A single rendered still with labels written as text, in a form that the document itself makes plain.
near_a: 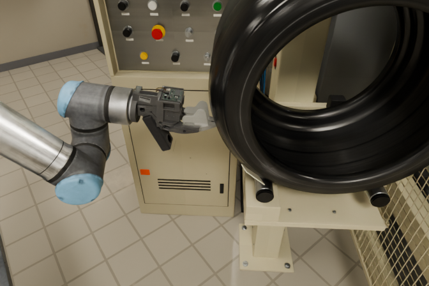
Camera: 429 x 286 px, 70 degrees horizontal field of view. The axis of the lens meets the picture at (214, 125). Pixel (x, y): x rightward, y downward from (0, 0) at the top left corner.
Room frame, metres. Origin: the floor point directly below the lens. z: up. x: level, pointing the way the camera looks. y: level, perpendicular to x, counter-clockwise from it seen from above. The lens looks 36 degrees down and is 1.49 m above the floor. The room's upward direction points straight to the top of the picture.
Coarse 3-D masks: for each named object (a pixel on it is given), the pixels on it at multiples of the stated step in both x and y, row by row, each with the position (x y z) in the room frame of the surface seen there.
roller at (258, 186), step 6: (264, 180) 0.54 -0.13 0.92; (258, 186) 0.52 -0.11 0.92; (264, 186) 0.52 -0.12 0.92; (270, 186) 0.52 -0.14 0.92; (258, 192) 0.51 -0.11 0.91; (264, 192) 0.50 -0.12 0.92; (270, 192) 0.50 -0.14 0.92; (258, 198) 0.50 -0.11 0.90; (264, 198) 0.50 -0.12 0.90; (270, 198) 0.50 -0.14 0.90
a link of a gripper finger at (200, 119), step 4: (196, 112) 0.60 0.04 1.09; (200, 112) 0.60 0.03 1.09; (204, 112) 0.60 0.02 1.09; (184, 116) 0.60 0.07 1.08; (188, 116) 0.60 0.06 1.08; (192, 116) 0.60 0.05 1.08; (196, 116) 0.60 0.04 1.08; (200, 116) 0.60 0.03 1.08; (204, 116) 0.60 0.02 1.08; (184, 120) 0.60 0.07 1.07; (188, 120) 0.60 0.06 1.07; (192, 120) 0.60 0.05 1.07; (196, 120) 0.60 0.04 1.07; (200, 120) 0.60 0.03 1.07; (204, 120) 0.60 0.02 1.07; (184, 124) 0.59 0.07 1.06; (188, 124) 0.59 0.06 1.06; (192, 124) 0.59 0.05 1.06; (196, 124) 0.59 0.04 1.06; (200, 124) 0.59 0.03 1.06; (204, 124) 0.59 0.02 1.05; (208, 124) 0.59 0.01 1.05; (212, 124) 0.60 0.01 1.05; (200, 128) 0.59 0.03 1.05; (204, 128) 0.59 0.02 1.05; (208, 128) 0.59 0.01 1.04
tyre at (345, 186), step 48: (240, 0) 0.59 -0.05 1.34; (288, 0) 0.50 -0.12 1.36; (336, 0) 0.49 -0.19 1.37; (384, 0) 0.48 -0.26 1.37; (240, 48) 0.51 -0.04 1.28; (240, 96) 0.50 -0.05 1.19; (384, 96) 0.74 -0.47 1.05; (240, 144) 0.50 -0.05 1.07; (288, 144) 0.69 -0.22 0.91; (336, 144) 0.68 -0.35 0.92; (384, 144) 0.62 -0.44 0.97; (336, 192) 0.49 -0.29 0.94
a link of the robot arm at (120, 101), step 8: (120, 88) 0.63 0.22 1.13; (128, 88) 0.64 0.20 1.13; (112, 96) 0.60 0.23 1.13; (120, 96) 0.60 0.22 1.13; (128, 96) 0.61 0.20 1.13; (112, 104) 0.59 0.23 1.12; (120, 104) 0.59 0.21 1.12; (128, 104) 0.60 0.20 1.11; (112, 112) 0.58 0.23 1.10; (120, 112) 0.58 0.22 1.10; (128, 112) 0.59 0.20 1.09; (112, 120) 0.58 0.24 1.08; (120, 120) 0.58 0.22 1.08; (128, 120) 0.59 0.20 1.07
